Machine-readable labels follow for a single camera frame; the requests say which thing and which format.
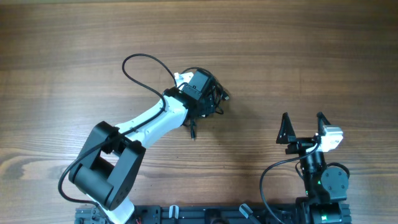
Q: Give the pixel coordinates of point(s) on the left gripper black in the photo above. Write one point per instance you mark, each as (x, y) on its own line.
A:
(207, 106)

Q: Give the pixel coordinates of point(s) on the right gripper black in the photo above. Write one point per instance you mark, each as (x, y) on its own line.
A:
(286, 127)

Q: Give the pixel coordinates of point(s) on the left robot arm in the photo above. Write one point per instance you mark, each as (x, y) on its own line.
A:
(202, 83)

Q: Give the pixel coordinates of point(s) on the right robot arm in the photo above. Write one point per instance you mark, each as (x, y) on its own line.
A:
(326, 184)

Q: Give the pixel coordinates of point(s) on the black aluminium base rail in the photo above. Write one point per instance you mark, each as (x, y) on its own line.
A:
(288, 213)

